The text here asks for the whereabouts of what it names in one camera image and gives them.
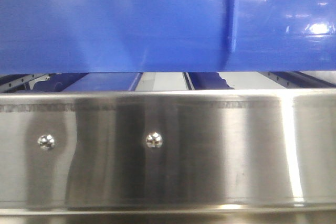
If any left dome screw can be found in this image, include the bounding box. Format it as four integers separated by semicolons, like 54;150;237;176
37;134;56;151

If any right dome screw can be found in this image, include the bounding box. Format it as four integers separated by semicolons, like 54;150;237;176
145;132;163;148

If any steel rack front beam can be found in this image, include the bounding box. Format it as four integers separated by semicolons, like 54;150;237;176
1;89;335;223

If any large blue plastic bin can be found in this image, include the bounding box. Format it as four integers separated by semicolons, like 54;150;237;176
1;0;335;74

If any dome screw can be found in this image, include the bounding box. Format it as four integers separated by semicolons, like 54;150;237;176
37;134;56;151
145;132;163;148

